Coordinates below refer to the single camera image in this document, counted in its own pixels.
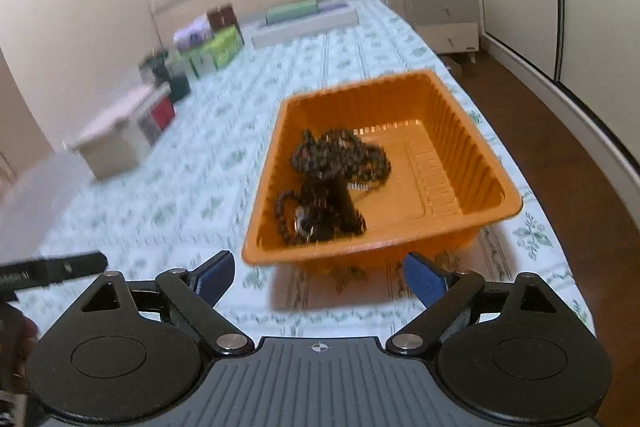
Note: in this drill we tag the orange plastic tray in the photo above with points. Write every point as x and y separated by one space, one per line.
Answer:
440 167

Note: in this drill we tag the long white flat box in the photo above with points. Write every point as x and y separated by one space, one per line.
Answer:
305 29

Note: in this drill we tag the red book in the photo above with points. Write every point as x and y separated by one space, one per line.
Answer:
162 114

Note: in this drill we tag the sliding wardrobe doors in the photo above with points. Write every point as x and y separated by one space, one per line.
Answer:
595 7

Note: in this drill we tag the green rectangular box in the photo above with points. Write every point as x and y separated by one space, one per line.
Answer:
292 12

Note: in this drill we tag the person's left hand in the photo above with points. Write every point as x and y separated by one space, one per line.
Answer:
15 337

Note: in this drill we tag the floral patterned bed sheet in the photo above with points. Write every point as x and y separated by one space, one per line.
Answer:
200 157

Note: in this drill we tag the dark glass jar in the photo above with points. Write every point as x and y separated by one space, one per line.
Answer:
154 67

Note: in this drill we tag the green tissue pack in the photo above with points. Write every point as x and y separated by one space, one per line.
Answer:
202 62
227 48

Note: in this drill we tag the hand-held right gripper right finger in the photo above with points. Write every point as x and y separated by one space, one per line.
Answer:
425 279

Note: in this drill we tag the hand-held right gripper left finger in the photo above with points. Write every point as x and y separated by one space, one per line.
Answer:
215 279

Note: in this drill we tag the beige storage box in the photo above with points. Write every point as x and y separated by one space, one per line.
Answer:
115 142

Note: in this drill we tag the brown box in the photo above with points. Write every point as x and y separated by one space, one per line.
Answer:
222 17

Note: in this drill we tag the white nightstand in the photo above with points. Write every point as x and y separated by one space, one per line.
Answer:
440 22

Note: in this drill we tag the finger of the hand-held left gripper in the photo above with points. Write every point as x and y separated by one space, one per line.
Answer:
80 264

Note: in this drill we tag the purple tissue box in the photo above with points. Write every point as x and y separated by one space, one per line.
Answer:
192 36

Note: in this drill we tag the wide black wristband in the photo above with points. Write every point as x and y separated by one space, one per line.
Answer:
342 202

